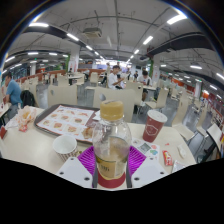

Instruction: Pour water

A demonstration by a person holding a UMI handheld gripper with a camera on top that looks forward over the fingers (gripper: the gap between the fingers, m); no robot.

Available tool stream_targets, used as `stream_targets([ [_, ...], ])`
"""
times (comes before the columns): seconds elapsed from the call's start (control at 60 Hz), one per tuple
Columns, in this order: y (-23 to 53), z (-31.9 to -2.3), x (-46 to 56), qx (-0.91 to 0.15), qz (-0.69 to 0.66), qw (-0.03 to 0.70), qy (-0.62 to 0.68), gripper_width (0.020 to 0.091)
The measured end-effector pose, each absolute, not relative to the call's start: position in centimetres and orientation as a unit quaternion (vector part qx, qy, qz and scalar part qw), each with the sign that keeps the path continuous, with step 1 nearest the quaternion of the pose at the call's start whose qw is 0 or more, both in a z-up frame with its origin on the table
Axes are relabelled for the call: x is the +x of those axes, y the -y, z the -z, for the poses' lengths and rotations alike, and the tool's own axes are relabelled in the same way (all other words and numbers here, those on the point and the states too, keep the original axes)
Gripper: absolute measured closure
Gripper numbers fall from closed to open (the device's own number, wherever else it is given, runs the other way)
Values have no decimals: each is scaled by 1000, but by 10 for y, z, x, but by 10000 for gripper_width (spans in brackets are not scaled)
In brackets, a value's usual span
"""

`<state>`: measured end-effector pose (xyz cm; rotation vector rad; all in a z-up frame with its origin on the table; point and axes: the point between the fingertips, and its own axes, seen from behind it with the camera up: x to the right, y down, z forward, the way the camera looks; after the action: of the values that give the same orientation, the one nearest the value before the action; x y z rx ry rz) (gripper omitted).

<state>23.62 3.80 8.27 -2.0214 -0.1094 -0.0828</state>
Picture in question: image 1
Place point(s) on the small red sauce packet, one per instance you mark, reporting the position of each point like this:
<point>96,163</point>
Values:
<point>23,128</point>

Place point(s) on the white paper napkin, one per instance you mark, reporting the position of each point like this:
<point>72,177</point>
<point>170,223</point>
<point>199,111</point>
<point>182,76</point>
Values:
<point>97,115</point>

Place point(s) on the white paper card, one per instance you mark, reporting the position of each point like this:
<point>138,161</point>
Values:
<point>11,123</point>

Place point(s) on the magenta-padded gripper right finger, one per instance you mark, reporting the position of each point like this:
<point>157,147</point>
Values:
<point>137,161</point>

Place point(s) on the group of ceiling lights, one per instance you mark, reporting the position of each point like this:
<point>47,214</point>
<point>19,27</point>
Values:
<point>176,19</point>

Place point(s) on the beige chair with round hole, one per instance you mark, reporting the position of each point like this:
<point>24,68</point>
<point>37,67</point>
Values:
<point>116,96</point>
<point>61,96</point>

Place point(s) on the small white wrapper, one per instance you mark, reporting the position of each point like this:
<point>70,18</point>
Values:
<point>181,151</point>

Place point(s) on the red paper cup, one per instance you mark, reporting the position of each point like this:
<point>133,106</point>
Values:
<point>154,126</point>

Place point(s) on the person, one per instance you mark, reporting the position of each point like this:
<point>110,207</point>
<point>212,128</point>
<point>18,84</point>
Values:
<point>114,80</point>
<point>14,93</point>
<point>145,80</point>

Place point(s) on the group of beige chairs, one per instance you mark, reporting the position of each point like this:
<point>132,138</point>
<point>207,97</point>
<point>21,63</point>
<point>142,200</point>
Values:
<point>162,96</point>

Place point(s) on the beige neighbouring table with papers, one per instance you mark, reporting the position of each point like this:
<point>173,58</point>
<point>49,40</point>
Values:
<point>4,109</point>

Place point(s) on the red snack packet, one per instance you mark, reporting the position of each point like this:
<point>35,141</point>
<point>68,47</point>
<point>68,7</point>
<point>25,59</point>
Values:
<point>167,157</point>

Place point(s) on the ceiling air conditioner unit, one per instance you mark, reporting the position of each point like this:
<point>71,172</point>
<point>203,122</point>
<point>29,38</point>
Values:
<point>92,32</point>

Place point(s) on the clear plastic packet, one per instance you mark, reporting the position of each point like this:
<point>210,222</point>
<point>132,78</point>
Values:
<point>178,166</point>

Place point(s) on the clear bottle with yellow cap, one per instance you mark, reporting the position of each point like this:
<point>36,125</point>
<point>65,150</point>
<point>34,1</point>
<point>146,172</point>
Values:
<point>111,143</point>

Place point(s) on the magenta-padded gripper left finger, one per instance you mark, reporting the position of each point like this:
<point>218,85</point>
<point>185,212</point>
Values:
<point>87,161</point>

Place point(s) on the flat round red coaster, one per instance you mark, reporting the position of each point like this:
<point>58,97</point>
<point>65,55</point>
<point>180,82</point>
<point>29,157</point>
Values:
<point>111,184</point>

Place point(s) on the black backpack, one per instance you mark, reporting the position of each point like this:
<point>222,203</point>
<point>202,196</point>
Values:
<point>28,99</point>

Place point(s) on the brown food tray with menu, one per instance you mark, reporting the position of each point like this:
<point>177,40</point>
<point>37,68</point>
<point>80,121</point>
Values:
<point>63,120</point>

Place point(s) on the colourful sticker sheet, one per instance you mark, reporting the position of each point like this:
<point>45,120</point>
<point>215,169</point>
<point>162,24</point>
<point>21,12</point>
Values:
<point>146,148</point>

